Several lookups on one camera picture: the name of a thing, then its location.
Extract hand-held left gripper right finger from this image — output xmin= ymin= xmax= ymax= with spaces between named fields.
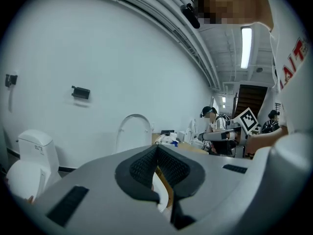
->
xmin=157 ymin=145 xmax=260 ymax=235

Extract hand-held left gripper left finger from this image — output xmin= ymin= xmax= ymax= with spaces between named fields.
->
xmin=31 ymin=145 xmax=172 ymax=235

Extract white toilet seat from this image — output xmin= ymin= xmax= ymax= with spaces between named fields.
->
xmin=151 ymin=172 xmax=170 ymax=214

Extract black wall bracket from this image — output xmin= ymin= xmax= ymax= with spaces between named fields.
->
xmin=5 ymin=74 xmax=19 ymax=88
xmin=71 ymin=85 xmax=91 ymax=100
xmin=180 ymin=3 xmax=201 ymax=29

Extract person's white t-shirt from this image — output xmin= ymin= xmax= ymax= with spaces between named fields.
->
xmin=253 ymin=0 xmax=311 ymax=141

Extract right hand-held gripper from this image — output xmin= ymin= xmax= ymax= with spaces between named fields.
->
xmin=198 ymin=107 xmax=260 ymax=147

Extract person's head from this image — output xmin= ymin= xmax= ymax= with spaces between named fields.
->
xmin=194 ymin=0 xmax=274 ymax=33

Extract brown staircase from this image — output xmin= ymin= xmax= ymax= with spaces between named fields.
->
xmin=234 ymin=83 xmax=268 ymax=122

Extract long ceiling lamp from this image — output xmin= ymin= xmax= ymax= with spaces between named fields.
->
xmin=240 ymin=25 xmax=253 ymax=70

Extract white toilet lid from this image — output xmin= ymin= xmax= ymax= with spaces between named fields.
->
xmin=114 ymin=113 xmax=153 ymax=155

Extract white toilet with tank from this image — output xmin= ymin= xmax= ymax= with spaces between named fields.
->
xmin=6 ymin=128 xmax=62 ymax=202

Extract person's right forearm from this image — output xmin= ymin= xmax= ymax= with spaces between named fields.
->
xmin=247 ymin=127 xmax=290 ymax=156

